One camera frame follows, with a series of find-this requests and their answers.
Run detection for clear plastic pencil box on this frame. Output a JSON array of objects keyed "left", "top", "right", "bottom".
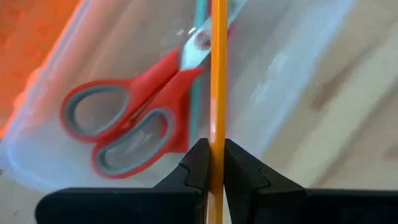
[{"left": 0, "top": 0, "right": 358, "bottom": 194}]

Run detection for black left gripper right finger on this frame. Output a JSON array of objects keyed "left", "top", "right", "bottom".
[{"left": 223, "top": 139, "right": 307, "bottom": 224}]

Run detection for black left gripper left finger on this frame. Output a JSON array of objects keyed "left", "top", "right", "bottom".
[{"left": 155, "top": 138, "right": 211, "bottom": 224}]

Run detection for orange plastic box lid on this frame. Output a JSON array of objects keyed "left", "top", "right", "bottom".
[{"left": 0, "top": 0, "right": 83, "bottom": 138}]

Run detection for red handled scissors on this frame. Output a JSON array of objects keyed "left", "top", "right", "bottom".
[{"left": 59, "top": 0, "right": 248, "bottom": 180}]

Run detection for yellow pencil with pink eraser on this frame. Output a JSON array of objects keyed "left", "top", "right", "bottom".
[{"left": 207, "top": 0, "right": 229, "bottom": 224}]

